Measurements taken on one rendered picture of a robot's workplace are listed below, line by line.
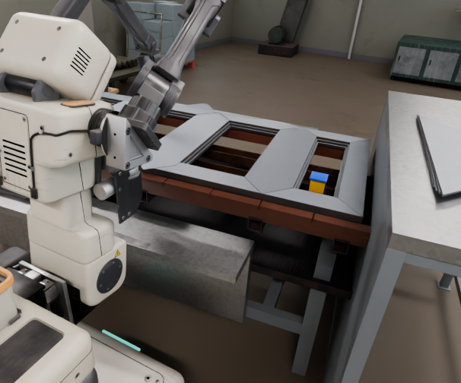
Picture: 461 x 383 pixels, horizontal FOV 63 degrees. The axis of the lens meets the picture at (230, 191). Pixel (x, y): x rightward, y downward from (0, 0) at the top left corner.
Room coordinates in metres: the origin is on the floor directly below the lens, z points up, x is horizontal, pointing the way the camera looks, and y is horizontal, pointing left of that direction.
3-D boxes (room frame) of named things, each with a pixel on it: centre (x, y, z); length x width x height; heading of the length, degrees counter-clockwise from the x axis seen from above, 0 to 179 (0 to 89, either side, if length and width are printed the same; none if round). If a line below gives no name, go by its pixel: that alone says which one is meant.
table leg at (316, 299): (1.08, -0.36, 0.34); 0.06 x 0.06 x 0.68; 72
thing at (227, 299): (1.25, 0.53, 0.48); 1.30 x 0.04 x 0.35; 72
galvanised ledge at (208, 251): (1.18, 0.55, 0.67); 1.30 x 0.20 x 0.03; 72
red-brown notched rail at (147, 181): (1.23, 0.32, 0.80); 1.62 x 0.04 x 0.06; 72
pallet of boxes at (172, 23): (6.76, 1.34, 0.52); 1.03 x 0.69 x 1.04; 156
